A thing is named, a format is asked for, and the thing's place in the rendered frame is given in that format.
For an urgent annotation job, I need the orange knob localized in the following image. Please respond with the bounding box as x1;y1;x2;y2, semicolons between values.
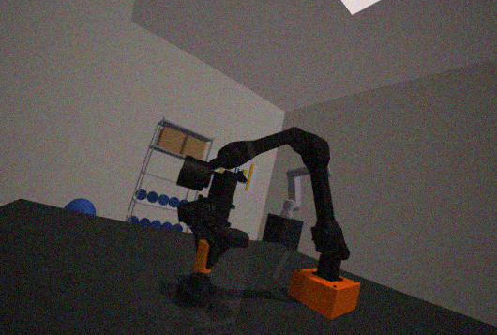
193;240;211;273

